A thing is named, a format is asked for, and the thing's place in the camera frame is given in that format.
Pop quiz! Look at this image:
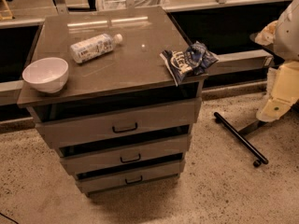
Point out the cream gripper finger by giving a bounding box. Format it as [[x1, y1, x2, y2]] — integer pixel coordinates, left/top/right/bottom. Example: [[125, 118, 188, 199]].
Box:
[[256, 97, 291, 122]]

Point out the grey top drawer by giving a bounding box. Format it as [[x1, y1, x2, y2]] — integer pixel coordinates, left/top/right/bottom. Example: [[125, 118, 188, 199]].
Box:
[[36, 98, 201, 148]]

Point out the grey drawer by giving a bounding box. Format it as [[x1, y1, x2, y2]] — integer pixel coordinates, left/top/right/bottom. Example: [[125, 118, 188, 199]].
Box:
[[76, 160, 185, 193], [60, 134, 192, 175], [36, 98, 201, 148]]

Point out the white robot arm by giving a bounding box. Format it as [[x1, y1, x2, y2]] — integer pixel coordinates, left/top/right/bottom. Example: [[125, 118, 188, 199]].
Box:
[[253, 0, 299, 122]]

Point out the grey drawer cabinet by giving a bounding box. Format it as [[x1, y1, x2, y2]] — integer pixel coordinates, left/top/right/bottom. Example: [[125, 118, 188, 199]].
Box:
[[17, 6, 209, 198]]

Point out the grey bottom drawer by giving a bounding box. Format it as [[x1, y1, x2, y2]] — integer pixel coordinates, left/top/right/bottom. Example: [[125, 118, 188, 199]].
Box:
[[76, 160, 185, 193]]

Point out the grey middle drawer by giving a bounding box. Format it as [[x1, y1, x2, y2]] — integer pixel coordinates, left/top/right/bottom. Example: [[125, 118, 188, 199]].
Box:
[[60, 134, 192, 175]]

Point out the dark round side table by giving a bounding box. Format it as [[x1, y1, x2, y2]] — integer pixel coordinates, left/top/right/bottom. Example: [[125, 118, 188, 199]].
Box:
[[249, 31, 286, 66]]

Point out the black stand base bar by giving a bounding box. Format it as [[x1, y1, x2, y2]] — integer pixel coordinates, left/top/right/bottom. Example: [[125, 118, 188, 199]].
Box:
[[214, 112, 269, 167]]

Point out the blue chip bag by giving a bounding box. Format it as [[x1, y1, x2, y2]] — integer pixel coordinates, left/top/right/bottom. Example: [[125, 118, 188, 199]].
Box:
[[160, 41, 218, 86]]

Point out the clear plastic bin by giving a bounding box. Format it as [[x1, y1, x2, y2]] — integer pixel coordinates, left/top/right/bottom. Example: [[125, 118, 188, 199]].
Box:
[[96, 0, 168, 10]]

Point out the plastic water bottle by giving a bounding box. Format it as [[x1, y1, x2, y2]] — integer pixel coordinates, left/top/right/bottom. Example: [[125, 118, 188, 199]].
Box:
[[70, 34, 123, 63]]

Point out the white bowl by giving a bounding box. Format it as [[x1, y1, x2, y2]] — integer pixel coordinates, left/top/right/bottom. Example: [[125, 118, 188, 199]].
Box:
[[22, 57, 69, 93]]

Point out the grey low shelf rail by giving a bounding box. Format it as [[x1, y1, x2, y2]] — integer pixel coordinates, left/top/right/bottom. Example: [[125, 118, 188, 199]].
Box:
[[206, 49, 274, 76]]

